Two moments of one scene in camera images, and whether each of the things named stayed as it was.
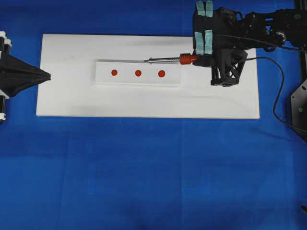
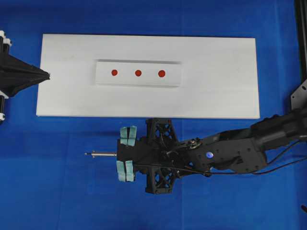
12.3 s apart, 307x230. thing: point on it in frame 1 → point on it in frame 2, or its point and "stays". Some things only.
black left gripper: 15,74 stays
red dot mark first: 114,72 stays
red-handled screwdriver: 184,59 → 103,154
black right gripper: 217,42 → 159,155
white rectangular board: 137,75 stays
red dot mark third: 161,73 stays
